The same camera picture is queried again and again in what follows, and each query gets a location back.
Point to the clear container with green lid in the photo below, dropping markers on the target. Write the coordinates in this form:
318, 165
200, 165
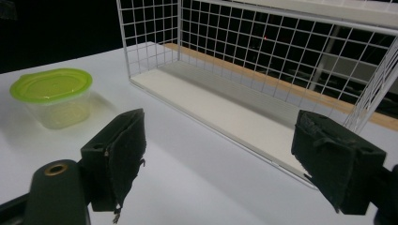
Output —
53, 97

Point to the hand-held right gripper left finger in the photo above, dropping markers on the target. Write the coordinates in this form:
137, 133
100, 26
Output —
120, 159

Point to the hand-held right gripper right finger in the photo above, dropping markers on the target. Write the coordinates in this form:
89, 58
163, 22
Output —
336, 159

